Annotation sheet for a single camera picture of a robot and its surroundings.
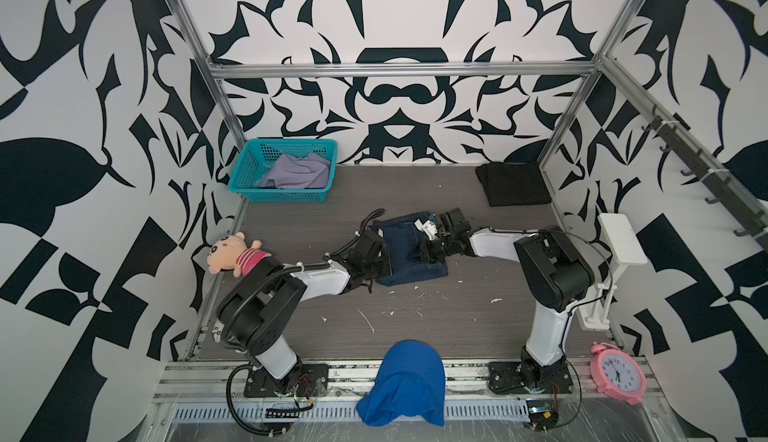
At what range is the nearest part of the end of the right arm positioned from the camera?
76cm

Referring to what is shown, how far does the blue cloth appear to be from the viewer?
2.22ft

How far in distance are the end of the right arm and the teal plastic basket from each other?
1.22 ft

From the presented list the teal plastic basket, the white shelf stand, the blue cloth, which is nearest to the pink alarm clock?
the white shelf stand

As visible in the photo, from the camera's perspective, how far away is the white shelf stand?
0.72 metres
